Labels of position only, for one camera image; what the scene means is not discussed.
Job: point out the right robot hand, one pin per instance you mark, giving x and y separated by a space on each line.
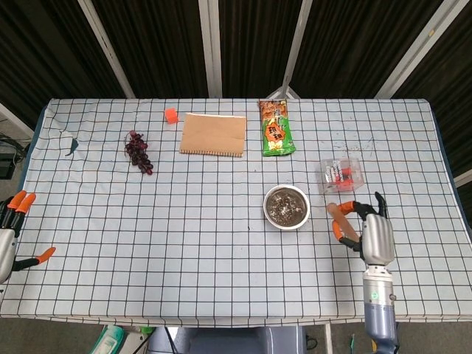
378 239

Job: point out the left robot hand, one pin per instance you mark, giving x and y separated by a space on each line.
6 243

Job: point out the wooden stick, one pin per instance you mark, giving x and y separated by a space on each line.
344 225

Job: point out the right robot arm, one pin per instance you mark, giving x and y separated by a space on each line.
380 306

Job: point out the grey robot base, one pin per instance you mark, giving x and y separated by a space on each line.
228 341

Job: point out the metal bowl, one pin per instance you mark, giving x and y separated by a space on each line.
287 225

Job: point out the brown granular contents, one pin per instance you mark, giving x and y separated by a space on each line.
287 205

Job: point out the clear plastic box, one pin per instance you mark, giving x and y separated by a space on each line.
341 175

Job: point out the black device box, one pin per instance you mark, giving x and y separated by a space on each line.
6 164

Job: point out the green white packet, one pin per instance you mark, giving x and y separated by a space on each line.
108 341

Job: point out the green snack packet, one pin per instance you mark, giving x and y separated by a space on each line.
276 129

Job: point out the purple grape bunch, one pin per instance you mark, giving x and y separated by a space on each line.
138 153

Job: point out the checkered white tablecloth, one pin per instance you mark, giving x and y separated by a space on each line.
184 239

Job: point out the brown spiral notebook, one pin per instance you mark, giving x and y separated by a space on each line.
214 134

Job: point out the orange cube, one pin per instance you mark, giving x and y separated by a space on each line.
171 116

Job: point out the dark curtain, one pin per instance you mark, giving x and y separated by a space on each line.
158 44

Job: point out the white frame post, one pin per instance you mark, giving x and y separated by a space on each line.
420 48
212 48
107 51
295 48

